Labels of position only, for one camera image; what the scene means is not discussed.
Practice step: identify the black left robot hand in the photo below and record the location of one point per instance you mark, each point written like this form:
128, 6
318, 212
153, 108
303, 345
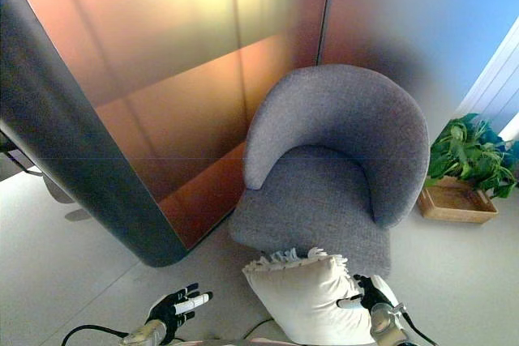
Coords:
166, 309

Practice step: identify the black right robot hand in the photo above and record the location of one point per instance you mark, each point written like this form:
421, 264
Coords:
379, 291

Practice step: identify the grey fabric tub armchair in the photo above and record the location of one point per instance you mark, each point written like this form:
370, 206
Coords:
316, 184

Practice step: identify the white tasselled pillow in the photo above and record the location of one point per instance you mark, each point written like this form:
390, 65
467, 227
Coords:
308, 297

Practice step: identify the green leafy potted plant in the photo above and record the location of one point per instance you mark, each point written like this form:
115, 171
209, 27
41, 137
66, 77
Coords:
466, 155

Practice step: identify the wooden planter box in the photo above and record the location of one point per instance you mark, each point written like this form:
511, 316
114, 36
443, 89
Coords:
454, 204

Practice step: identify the grey office chair base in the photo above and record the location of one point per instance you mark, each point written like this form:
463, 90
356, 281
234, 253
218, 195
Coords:
61, 196

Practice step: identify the dark booth with orange glass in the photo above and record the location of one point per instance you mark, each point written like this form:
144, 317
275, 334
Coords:
134, 78

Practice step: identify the white window blind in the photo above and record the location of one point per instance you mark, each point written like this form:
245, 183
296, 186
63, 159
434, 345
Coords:
490, 78

